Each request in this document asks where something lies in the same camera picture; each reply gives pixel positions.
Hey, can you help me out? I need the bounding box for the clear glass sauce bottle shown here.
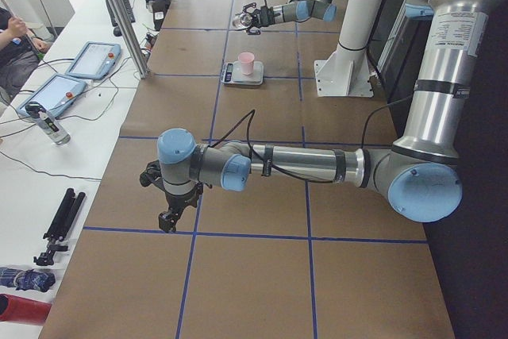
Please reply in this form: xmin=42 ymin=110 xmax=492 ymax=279
xmin=232 ymin=12 xmax=252 ymax=31

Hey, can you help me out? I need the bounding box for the pink cup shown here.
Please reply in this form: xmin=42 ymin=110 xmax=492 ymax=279
xmin=237 ymin=52 xmax=255 ymax=75

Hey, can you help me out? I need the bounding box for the silver kitchen scale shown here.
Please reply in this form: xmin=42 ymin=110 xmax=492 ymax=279
xmin=221 ymin=61 xmax=264 ymax=86

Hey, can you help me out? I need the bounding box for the black folded tripod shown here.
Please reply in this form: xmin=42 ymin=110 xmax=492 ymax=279
xmin=33 ymin=188 xmax=86 ymax=266

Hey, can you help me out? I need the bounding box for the brown paper table cover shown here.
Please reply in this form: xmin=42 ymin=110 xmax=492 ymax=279
xmin=40 ymin=0 xmax=453 ymax=338

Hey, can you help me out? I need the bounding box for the black keyboard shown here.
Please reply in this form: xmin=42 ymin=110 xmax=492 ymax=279
xmin=106 ymin=0 xmax=136 ymax=27

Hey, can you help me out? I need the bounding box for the blue folded umbrella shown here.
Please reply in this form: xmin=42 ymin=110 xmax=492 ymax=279
xmin=1 ymin=267 xmax=56 ymax=292

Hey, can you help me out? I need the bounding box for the lower teach pendant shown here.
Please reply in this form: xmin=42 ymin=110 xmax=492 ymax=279
xmin=16 ymin=74 xmax=87 ymax=117

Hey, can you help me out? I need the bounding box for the teach pendant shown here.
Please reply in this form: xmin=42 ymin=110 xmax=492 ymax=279
xmin=16 ymin=74 xmax=87 ymax=117
xmin=65 ymin=41 xmax=121 ymax=80

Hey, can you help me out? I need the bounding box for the clear water bottle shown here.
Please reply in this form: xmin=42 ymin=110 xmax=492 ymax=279
xmin=25 ymin=101 xmax=71 ymax=145

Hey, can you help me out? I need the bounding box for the upper teach pendant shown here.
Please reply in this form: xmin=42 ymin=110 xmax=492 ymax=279
xmin=65 ymin=41 xmax=121 ymax=80

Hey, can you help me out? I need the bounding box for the red cylinder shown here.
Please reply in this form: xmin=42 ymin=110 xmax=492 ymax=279
xmin=1 ymin=294 xmax=52 ymax=326

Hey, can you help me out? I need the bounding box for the seated person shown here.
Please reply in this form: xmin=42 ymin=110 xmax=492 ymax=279
xmin=1 ymin=8 xmax=52 ymax=99

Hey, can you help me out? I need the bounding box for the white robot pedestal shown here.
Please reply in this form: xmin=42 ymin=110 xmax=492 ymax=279
xmin=314 ymin=0 xmax=382 ymax=98

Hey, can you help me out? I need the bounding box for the aluminium frame post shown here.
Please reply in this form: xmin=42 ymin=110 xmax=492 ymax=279
xmin=106 ymin=0 xmax=149 ymax=79

